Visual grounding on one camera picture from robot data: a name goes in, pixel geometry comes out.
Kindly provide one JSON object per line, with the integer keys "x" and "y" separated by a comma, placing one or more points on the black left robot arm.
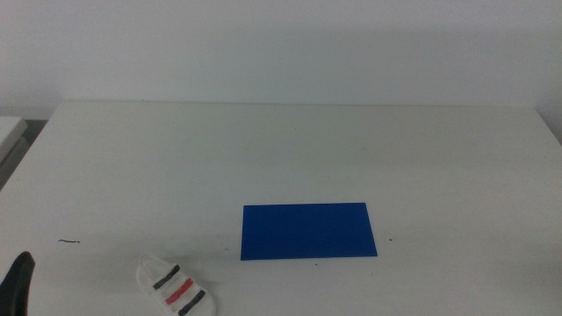
{"x": 15, "y": 285}

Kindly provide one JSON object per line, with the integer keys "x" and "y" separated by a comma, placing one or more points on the blue rectangular mat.
{"x": 307, "y": 230}

